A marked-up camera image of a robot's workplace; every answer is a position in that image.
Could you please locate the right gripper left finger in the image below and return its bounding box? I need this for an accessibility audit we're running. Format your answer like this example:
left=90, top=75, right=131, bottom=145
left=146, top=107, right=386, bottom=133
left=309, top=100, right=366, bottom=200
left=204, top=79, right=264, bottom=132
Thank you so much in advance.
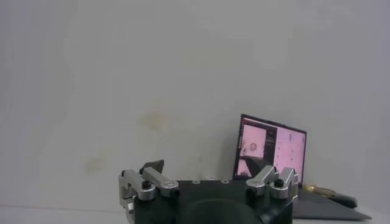
left=118, top=159, right=181, bottom=214

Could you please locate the black laptop charger cable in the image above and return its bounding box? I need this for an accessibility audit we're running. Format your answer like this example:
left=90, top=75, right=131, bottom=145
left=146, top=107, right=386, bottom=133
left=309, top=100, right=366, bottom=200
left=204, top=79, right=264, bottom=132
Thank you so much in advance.
left=304, top=184, right=358, bottom=209

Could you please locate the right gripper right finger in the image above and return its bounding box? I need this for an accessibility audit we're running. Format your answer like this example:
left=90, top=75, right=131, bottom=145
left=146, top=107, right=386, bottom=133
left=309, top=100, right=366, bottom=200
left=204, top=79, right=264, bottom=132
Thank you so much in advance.
left=244, top=156, right=300, bottom=200

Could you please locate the laptop showing camera windows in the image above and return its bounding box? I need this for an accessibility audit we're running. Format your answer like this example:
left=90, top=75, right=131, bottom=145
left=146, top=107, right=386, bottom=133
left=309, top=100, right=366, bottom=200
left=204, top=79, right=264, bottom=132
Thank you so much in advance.
left=232, top=113, right=373, bottom=221

